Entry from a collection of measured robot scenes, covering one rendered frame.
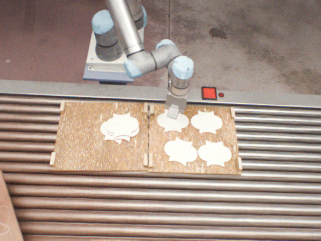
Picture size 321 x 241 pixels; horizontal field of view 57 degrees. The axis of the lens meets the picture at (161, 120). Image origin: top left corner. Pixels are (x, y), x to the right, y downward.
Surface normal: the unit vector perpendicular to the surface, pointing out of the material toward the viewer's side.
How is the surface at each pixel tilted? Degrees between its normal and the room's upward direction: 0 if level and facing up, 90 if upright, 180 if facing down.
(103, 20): 11
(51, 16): 0
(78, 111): 0
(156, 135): 0
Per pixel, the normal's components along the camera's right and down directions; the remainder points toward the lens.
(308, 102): 0.07, -0.52
